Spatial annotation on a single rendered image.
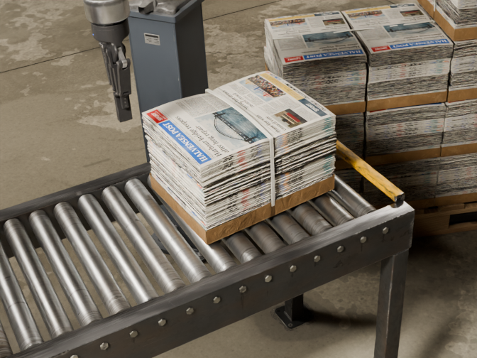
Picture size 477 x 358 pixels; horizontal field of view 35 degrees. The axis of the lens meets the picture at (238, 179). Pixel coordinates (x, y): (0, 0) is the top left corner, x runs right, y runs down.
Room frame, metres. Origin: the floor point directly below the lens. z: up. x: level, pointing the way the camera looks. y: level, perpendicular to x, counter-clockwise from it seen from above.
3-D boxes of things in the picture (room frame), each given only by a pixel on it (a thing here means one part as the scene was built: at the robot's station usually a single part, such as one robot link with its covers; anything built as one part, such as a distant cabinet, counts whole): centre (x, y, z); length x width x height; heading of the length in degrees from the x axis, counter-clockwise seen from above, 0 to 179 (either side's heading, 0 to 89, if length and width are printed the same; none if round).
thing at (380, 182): (1.66, -0.30, 0.81); 0.43 x 0.03 x 0.02; 26
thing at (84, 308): (1.32, 0.42, 0.77); 0.47 x 0.05 x 0.05; 26
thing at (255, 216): (1.50, 0.09, 0.83); 0.29 x 0.16 x 0.04; 30
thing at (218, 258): (1.46, 0.13, 0.77); 0.47 x 0.05 x 0.05; 26
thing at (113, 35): (1.43, 0.24, 1.29); 0.08 x 0.07 x 0.09; 26
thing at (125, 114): (1.43, 0.24, 1.13); 0.03 x 0.01 x 0.07; 116
